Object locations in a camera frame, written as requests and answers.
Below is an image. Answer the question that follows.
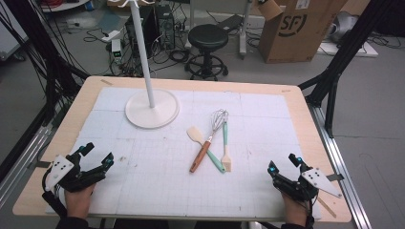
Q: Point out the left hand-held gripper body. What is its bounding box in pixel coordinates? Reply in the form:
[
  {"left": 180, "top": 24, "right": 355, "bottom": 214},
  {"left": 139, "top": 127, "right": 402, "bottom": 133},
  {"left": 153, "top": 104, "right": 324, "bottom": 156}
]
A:
[{"left": 42, "top": 155, "right": 107, "bottom": 194}]

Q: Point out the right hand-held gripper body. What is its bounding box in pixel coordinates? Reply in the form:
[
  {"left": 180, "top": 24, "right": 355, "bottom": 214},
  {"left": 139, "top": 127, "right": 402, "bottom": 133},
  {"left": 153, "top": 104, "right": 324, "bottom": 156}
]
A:
[{"left": 273, "top": 168, "right": 344, "bottom": 202}]

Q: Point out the green-handled wooden spoon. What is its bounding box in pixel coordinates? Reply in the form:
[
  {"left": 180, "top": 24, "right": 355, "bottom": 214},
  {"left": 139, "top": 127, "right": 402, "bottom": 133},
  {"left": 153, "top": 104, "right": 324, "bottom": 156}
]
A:
[{"left": 221, "top": 121, "right": 233, "bottom": 173}]

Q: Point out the white hook stand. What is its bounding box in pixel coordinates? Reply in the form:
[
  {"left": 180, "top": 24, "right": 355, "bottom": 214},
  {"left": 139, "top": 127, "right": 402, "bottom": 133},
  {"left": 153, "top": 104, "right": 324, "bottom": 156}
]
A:
[{"left": 108, "top": 0, "right": 181, "bottom": 130}]

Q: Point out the wire whisk with wooden handle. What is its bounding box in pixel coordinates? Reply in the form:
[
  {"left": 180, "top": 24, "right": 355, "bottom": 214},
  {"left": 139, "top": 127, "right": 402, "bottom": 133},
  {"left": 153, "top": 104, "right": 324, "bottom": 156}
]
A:
[{"left": 189, "top": 109, "right": 230, "bottom": 175}]

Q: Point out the beige spatula with green handle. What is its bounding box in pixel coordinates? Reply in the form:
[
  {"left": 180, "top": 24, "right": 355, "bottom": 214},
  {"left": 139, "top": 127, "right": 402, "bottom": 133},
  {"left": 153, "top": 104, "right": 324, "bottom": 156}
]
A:
[{"left": 186, "top": 125, "right": 227, "bottom": 175}]

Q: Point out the person's right hand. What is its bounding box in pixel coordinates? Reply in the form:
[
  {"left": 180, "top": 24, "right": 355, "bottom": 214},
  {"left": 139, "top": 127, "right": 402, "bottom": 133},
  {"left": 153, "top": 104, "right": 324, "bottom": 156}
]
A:
[{"left": 281, "top": 192, "right": 309, "bottom": 228}]

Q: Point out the person's left hand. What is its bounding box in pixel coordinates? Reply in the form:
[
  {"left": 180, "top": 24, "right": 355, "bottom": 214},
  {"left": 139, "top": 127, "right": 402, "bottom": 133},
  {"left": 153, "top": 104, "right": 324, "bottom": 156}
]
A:
[{"left": 64, "top": 183, "right": 96, "bottom": 219}]

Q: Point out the thin wooden stick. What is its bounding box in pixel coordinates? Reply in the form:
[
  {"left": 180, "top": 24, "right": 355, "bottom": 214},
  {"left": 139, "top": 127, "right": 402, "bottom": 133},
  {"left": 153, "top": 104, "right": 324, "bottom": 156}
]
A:
[{"left": 316, "top": 195, "right": 338, "bottom": 219}]

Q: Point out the white grid mat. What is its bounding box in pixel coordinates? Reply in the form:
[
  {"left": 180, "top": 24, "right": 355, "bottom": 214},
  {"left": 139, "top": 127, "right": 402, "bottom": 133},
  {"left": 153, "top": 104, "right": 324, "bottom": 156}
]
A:
[{"left": 46, "top": 86, "right": 323, "bottom": 220}]

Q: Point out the small device with green display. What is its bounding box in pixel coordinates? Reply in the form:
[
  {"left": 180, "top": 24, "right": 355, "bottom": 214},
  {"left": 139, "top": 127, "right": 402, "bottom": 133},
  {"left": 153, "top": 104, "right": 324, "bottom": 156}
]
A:
[{"left": 111, "top": 38, "right": 124, "bottom": 64}]

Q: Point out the white power strip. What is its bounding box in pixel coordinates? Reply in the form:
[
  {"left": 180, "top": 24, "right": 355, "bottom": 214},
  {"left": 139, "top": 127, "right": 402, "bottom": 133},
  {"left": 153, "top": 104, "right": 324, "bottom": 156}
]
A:
[{"left": 100, "top": 30, "right": 121, "bottom": 43}]

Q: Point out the brown cardboard box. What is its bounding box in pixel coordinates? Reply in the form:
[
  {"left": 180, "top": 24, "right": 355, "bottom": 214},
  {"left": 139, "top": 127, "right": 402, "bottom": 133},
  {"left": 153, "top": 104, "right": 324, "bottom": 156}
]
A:
[{"left": 257, "top": 0, "right": 348, "bottom": 64}]

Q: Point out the white flat board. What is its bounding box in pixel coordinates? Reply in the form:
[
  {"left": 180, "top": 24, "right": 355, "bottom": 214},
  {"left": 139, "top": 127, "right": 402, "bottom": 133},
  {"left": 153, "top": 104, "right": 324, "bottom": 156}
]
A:
[{"left": 316, "top": 40, "right": 379, "bottom": 58}]

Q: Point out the white metal stand leg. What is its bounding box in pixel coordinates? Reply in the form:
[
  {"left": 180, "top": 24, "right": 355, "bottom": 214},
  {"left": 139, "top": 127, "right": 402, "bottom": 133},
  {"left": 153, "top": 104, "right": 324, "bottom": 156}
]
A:
[{"left": 238, "top": 0, "right": 253, "bottom": 60}]

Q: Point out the black computer tower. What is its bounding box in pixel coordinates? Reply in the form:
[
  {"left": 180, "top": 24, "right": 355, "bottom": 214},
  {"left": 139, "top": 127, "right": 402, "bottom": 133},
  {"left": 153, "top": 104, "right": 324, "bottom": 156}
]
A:
[{"left": 155, "top": 4, "right": 177, "bottom": 51}]

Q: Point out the black round stool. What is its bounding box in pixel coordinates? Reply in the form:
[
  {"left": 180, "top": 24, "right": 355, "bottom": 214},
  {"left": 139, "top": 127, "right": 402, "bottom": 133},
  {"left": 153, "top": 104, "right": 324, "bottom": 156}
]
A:
[{"left": 184, "top": 23, "right": 229, "bottom": 81}]

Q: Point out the aluminium rail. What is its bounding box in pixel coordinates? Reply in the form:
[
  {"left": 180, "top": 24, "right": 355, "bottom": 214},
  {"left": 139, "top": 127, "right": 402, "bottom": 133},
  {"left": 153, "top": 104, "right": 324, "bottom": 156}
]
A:
[
  {"left": 0, "top": 125, "right": 53, "bottom": 208},
  {"left": 308, "top": 104, "right": 373, "bottom": 229}
]

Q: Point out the black frame strut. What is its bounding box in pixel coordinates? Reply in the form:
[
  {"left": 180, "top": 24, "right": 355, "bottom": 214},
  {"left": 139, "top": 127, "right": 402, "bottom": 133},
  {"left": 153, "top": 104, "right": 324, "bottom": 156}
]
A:
[
  {"left": 298, "top": 0, "right": 394, "bottom": 138},
  {"left": 3, "top": 0, "right": 91, "bottom": 126}
]

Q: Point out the tangle of black floor cables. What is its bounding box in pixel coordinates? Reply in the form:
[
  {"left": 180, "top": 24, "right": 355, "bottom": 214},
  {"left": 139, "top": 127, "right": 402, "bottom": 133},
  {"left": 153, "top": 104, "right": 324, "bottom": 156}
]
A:
[{"left": 83, "top": 28, "right": 193, "bottom": 79}]

